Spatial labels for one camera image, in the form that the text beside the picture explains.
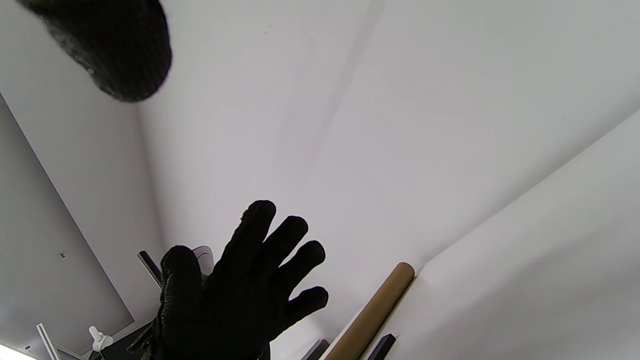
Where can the person's right hand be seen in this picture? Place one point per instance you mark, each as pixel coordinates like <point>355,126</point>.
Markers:
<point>115,45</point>

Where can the person's left hand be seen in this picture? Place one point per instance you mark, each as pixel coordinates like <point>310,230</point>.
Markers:
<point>235,305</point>

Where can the black paperweight bar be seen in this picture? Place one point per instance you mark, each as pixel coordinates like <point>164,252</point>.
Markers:
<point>315,350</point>
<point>382,347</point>

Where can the brown cardboard mailing tube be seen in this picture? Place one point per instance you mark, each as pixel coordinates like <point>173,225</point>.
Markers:
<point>372,315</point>

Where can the dark thin rod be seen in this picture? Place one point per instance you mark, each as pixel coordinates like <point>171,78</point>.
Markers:
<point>150,270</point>

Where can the white wing knob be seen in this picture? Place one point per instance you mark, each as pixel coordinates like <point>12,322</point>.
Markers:
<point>100,339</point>

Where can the white metal rail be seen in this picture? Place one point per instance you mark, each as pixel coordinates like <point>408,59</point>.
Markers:
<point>47,342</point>

